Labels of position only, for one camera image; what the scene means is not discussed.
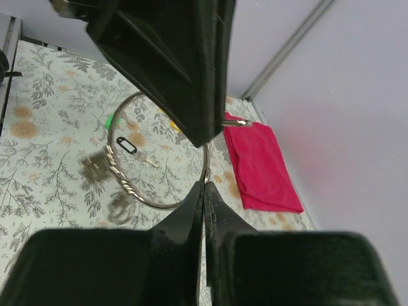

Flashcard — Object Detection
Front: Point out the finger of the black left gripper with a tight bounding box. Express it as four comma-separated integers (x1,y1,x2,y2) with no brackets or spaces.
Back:
52,0,235,147

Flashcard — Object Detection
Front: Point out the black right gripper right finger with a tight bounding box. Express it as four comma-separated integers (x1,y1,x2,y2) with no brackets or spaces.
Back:
203,182,398,305

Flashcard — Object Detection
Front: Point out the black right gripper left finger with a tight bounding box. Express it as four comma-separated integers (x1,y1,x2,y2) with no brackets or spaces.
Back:
1,182,204,305

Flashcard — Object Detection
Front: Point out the metal keyring with clips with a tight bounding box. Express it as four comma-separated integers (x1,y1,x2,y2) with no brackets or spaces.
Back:
74,92,253,227

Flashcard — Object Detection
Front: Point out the yellow tagged key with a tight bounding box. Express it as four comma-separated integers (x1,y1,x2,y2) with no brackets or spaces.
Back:
170,120,181,132

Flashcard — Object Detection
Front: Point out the folded pink cloth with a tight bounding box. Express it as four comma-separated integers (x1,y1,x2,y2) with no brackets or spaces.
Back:
223,122,304,214

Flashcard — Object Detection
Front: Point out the green tagged key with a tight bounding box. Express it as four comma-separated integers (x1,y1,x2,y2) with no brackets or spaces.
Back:
105,113,114,130

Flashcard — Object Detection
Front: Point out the black tagged key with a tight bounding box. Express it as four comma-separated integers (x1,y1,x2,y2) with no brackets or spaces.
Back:
116,136,159,168

